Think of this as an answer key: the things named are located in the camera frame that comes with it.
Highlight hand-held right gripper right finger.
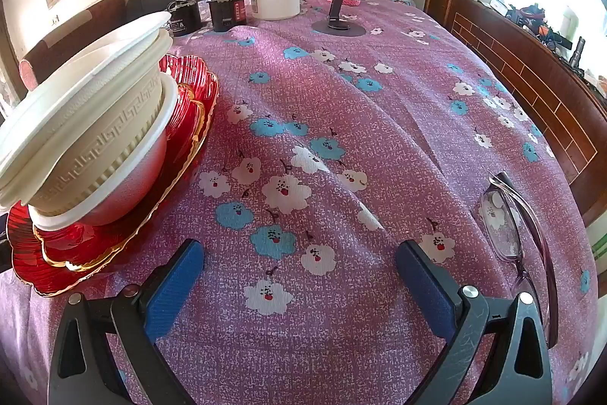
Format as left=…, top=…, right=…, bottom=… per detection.
left=395, top=239, right=553, bottom=405

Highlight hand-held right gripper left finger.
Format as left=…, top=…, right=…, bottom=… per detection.
left=47, top=238, right=206, bottom=405

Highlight small white bowl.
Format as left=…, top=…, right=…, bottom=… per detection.
left=29, top=73, right=178, bottom=231

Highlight medium red plate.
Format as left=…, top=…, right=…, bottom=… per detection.
left=32, top=83, right=208, bottom=273

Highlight large red plate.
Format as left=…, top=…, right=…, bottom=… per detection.
left=6, top=53, right=221, bottom=298

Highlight purple floral tablecloth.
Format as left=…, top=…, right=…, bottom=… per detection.
left=0, top=0, right=607, bottom=405

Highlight black round device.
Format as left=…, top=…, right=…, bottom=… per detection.
left=167, top=1, right=203, bottom=37

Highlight brown armchair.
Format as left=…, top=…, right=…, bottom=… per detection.
left=19, top=0, right=127, bottom=91

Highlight black jar with red label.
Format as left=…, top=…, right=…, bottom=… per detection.
left=210, top=0, right=246, bottom=32

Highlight black flashlight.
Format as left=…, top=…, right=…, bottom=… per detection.
left=569, top=36, right=585, bottom=69

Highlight white bottle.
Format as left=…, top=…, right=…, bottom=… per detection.
left=560, top=6, right=577, bottom=36

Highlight purple frame eyeglasses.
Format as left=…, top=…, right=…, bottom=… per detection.
left=478, top=172, right=560, bottom=349

